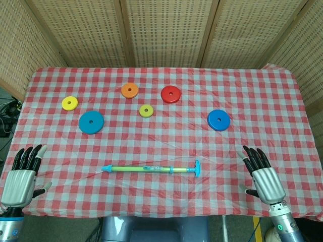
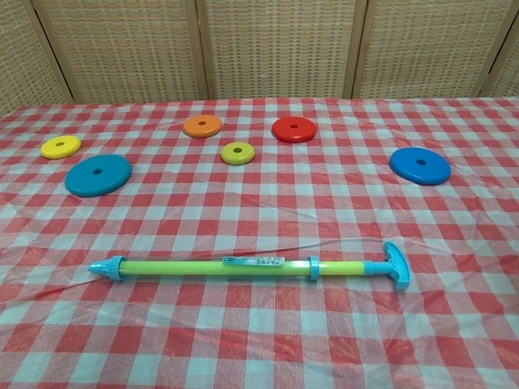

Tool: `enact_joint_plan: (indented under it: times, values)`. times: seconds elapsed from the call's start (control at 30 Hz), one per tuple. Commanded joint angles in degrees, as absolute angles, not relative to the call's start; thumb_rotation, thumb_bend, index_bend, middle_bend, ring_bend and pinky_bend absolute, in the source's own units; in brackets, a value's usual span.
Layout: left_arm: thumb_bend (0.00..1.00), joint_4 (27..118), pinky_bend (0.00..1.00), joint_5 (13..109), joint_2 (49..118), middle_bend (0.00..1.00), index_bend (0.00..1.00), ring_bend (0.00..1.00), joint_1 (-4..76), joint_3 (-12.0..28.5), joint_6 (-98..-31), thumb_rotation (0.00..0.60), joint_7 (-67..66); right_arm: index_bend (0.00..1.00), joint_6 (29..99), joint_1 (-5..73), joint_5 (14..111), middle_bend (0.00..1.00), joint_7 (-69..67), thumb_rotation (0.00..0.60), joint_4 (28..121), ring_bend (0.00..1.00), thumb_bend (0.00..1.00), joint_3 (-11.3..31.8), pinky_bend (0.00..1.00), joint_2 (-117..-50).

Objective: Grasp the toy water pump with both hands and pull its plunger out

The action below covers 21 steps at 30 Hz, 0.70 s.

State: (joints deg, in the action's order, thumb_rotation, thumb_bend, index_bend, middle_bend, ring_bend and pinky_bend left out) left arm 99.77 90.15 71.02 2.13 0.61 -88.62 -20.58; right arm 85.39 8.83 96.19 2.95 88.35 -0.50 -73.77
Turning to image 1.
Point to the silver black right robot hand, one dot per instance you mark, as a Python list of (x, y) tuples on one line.
[(268, 182)]

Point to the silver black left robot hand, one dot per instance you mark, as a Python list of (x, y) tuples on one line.
[(17, 186)]

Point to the blue wooden disc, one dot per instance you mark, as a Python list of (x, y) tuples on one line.
[(214, 123)]

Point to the large teal wooden disc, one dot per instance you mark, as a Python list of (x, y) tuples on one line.
[(85, 126)]

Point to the yellow wooden disc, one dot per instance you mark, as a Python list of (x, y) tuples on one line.
[(66, 106)]

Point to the red white checkered tablecloth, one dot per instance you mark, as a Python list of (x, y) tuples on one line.
[(161, 143)]

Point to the woven bamboo screen panel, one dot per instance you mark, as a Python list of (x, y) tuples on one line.
[(20, 50), (302, 63), (83, 32), (247, 32), (169, 32)]

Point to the grey-blue robot torso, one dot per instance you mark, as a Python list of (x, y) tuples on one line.
[(151, 232)]

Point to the red wooden disc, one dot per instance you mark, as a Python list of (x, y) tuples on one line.
[(166, 97)]

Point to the orange wooden disc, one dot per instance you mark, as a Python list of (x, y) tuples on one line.
[(126, 93)]

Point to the small yellow-green wooden disc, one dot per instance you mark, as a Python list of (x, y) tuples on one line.
[(143, 113)]

